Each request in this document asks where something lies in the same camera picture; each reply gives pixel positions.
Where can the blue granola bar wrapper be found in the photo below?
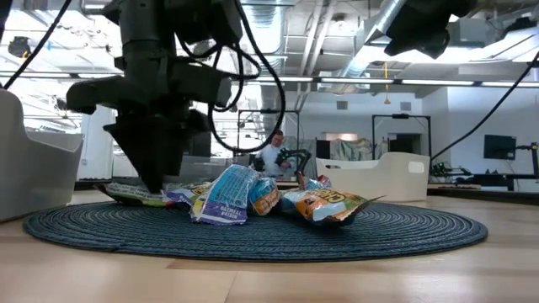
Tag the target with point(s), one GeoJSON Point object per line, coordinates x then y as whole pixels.
{"type": "Point", "coordinates": [225, 193]}
{"type": "Point", "coordinates": [185, 194]}

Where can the orange green granola bar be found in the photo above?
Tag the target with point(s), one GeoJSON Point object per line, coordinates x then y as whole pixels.
{"type": "Point", "coordinates": [324, 204]}
{"type": "Point", "coordinates": [263, 195]}

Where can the green yellow granola bar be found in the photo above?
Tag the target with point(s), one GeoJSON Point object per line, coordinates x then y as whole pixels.
{"type": "Point", "coordinates": [135, 194]}

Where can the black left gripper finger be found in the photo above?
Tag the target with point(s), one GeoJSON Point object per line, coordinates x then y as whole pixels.
{"type": "Point", "coordinates": [168, 143]}
{"type": "Point", "coordinates": [135, 147]}

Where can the silver air duct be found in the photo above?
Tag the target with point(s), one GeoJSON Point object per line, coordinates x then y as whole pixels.
{"type": "Point", "coordinates": [379, 21]}
{"type": "Point", "coordinates": [265, 25]}

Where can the white cabinet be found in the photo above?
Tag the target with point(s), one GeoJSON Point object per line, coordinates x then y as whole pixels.
{"type": "Point", "coordinates": [126, 166]}

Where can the white plastic bin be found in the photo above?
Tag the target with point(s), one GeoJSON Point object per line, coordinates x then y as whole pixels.
{"type": "Point", "coordinates": [379, 181]}

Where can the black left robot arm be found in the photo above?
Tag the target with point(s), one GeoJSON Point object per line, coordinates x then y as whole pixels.
{"type": "Point", "coordinates": [139, 17]}

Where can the light gray plastic bin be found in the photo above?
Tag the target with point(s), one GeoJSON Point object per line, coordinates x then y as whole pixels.
{"type": "Point", "coordinates": [38, 177]}

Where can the red granola bar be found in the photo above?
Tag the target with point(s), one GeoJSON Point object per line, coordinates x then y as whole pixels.
{"type": "Point", "coordinates": [316, 182]}

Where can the black background frame stand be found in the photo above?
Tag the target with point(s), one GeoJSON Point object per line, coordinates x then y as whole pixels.
{"type": "Point", "coordinates": [400, 115]}
{"type": "Point", "coordinates": [269, 111]}

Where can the black aluminium table frame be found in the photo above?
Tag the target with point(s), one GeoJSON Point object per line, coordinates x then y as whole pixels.
{"type": "Point", "coordinates": [484, 194]}

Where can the white column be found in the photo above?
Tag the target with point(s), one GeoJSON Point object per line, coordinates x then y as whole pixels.
{"type": "Point", "coordinates": [97, 147]}

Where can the pale green tarpaulin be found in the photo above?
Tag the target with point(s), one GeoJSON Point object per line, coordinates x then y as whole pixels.
{"type": "Point", "coordinates": [358, 149]}

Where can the round dark blue woven mat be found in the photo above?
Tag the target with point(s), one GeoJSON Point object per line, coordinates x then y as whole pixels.
{"type": "Point", "coordinates": [252, 244]}

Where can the ceiling light strip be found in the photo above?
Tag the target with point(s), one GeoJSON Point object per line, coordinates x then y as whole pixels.
{"type": "Point", "coordinates": [295, 79]}
{"type": "Point", "coordinates": [358, 80]}
{"type": "Point", "coordinates": [101, 76]}
{"type": "Point", "coordinates": [438, 82]}
{"type": "Point", "coordinates": [511, 84]}

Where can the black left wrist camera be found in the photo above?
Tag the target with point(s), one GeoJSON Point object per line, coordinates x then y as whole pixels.
{"type": "Point", "coordinates": [215, 21]}

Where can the person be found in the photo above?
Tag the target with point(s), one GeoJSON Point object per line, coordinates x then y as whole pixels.
{"type": "Point", "coordinates": [271, 157]}

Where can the black wall monitor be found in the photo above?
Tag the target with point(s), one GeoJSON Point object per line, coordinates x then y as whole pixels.
{"type": "Point", "coordinates": [500, 146]}

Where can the black workbench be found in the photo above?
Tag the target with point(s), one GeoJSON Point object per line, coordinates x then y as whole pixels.
{"type": "Point", "coordinates": [505, 177]}

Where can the black background robot arm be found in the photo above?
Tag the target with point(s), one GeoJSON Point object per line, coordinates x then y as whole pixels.
{"type": "Point", "coordinates": [257, 163]}
{"type": "Point", "coordinates": [297, 155]}

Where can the black ceiling spotlight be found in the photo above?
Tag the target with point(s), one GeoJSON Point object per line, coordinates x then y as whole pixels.
{"type": "Point", "coordinates": [19, 46]}

